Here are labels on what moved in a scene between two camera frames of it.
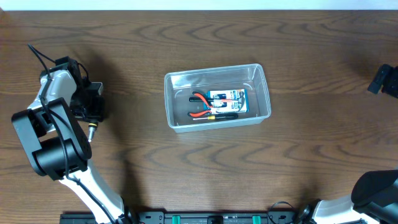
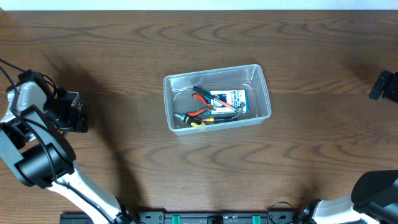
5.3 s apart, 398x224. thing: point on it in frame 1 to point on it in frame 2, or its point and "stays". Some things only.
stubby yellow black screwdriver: [92, 127] to [193, 121]
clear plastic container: [217, 98] stays
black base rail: [181, 218] stays
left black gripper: [97, 112] to [70, 124]
